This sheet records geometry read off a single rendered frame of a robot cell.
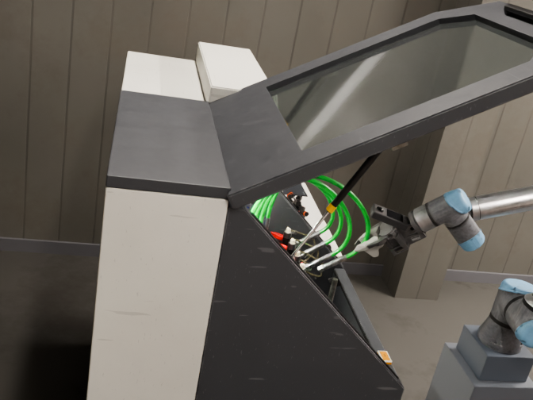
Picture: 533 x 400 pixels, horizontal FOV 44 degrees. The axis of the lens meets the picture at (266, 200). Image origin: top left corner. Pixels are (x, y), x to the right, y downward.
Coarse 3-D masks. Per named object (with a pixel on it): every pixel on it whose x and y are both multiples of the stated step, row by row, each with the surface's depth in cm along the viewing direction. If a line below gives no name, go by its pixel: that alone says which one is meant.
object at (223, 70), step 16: (208, 48) 266; (224, 48) 272; (240, 48) 278; (208, 64) 241; (224, 64) 246; (240, 64) 250; (256, 64) 255; (208, 80) 224; (224, 80) 224; (240, 80) 228; (256, 80) 232; (208, 96) 219; (224, 96) 216
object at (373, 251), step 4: (368, 240) 201; (372, 240) 199; (360, 244) 202; (364, 244) 201; (356, 248) 203; (360, 248) 202; (364, 248) 201; (368, 248) 200; (372, 248) 201; (376, 248) 201; (368, 252) 202; (372, 252) 202; (376, 252) 202; (376, 256) 203
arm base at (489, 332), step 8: (488, 320) 226; (496, 320) 222; (480, 328) 228; (488, 328) 224; (496, 328) 222; (504, 328) 220; (480, 336) 226; (488, 336) 223; (496, 336) 222; (504, 336) 221; (512, 336) 220; (488, 344) 223; (496, 344) 221; (504, 344) 221; (512, 344) 221; (520, 344) 224; (504, 352) 221; (512, 352) 222
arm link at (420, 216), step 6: (414, 210) 195; (420, 210) 193; (414, 216) 193; (420, 216) 192; (426, 216) 191; (420, 222) 192; (426, 222) 192; (420, 228) 193; (426, 228) 193; (432, 228) 193
